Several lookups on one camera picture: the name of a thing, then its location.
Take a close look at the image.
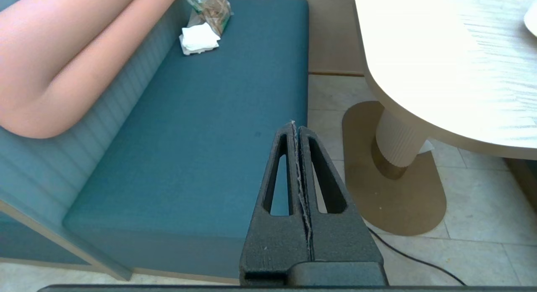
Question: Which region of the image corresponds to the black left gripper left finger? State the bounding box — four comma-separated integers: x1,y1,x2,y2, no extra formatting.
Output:
239,121,313,284

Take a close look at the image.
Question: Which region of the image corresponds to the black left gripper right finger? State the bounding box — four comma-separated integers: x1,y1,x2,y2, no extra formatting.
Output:
296,125,383,263

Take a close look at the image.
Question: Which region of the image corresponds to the blue bench with snack packet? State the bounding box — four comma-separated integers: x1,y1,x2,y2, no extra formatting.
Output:
0,0,310,282

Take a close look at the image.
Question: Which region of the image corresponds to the white napkin stack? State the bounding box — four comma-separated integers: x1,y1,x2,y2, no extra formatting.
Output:
179,23,221,56

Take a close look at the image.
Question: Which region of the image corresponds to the green snack packet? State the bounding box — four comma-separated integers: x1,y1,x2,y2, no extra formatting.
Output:
178,0,233,37

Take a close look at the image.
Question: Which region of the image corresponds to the long folded pink bolster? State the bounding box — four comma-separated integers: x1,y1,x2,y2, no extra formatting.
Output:
0,0,180,139

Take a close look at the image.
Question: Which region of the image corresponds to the large dispenser with dark tea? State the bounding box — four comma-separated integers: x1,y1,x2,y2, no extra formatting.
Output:
523,0,537,37

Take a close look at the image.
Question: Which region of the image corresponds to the tan table pedestal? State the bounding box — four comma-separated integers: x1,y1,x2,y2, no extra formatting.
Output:
342,101,446,237

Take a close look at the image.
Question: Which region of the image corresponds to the black floor cable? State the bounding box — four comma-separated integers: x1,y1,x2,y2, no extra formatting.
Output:
367,227,466,286

